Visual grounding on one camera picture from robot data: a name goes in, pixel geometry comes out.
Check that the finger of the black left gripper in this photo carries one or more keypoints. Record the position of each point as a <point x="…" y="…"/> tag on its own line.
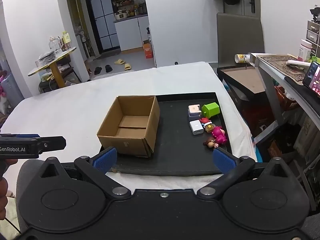
<point x="29" y="145"/>

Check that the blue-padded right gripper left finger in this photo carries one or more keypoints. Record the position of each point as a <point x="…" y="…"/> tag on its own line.
<point x="94" y="170"/>

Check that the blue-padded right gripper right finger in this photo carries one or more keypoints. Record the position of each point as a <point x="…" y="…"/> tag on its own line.
<point x="232" y="168"/>

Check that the magenta dinosaur-suit figure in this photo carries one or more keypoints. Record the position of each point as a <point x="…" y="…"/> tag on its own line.
<point x="219" y="135"/>

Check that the red crab beer-mug toy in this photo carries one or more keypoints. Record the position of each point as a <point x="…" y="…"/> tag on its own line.
<point x="208" y="126"/>

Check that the green plastic cube container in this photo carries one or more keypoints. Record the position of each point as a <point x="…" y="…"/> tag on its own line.
<point x="210" y="110"/>

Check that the white square figure box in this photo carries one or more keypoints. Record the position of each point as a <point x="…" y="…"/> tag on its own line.
<point x="194" y="112"/>

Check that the small brown-haired doll figure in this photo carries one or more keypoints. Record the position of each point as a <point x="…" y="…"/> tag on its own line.
<point x="211" y="143"/>

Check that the person's hand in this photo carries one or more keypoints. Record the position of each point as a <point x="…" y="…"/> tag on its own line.
<point x="4" y="186"/>

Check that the brown cardboard box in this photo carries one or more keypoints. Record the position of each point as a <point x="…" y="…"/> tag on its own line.
<point x="131" y="125"/>

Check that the black rectangular tray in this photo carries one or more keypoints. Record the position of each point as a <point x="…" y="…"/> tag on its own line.
<point x="177" y="151"/>

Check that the white tablecloth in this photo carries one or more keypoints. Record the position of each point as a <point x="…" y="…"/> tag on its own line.
<point x="77" y="112"/>

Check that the black low side table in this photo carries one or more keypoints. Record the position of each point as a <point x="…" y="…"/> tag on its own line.
<point x="245" y="79"/>

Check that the round yellow-legged side table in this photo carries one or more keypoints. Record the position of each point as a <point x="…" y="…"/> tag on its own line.
<point x="53" y="66"/>

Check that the black slipper left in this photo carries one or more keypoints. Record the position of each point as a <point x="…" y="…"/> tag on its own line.
<point x="97" y="70"/>

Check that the black slipper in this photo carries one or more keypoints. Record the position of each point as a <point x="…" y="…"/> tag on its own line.
<point x="97" y="70"/>
<point x="108" y="68"/>

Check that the black slipper right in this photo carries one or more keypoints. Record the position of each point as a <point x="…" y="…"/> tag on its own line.
<point x="108" y="68"/>

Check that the yellow slipper right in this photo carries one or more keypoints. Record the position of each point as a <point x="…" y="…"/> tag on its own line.
<point x="127" y="66"/>

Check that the yellow slipper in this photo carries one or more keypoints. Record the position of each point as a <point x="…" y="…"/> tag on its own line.
<point x="119" y="62"/>
<point x="127" y="66"/>

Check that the yellow slipper left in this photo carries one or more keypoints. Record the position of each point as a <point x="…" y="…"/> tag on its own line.
<point x="119" y="62"/>

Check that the grey metal desk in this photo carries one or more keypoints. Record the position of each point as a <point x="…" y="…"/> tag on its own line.
<point x="268" y="74"/>

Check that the yellow-white paper cup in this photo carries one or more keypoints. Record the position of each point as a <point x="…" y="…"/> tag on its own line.
<point x="242" y="58"/>

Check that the smartphone with lit screen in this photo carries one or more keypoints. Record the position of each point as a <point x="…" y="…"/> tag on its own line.
<point x="312" y="79"/>

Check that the orange cardboard box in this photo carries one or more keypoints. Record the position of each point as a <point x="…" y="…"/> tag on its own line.
<point x="148" y="51"/>

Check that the white supplement bottle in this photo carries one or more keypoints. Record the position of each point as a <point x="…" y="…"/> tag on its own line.
<point x="304" y="51"/>

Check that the white kitchen cabinet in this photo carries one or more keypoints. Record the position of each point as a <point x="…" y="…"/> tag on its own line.
<point x="132" y="32"/>

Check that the small drawer cabinet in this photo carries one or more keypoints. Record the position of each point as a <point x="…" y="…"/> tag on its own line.
<point x="312" y="33"/>

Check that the black-framed glass door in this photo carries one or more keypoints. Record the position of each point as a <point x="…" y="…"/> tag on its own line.
<point x="101" y="16"/>

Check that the white USB wall charger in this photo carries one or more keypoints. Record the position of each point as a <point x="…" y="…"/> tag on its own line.
<point x="196" y="127"/>

